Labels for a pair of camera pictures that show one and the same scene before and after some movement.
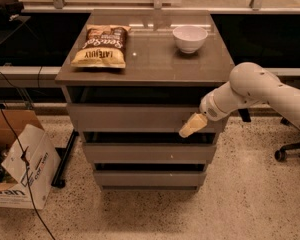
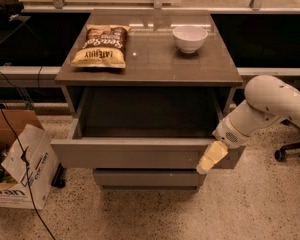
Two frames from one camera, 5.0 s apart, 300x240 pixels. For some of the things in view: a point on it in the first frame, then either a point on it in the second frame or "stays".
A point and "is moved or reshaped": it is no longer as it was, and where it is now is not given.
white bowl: [189, 38] stays
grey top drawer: [133, 118] is moved or reshaped
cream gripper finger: [196, 123] to [215, 152]
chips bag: [104, 46] stays
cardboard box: [8, 178] stays
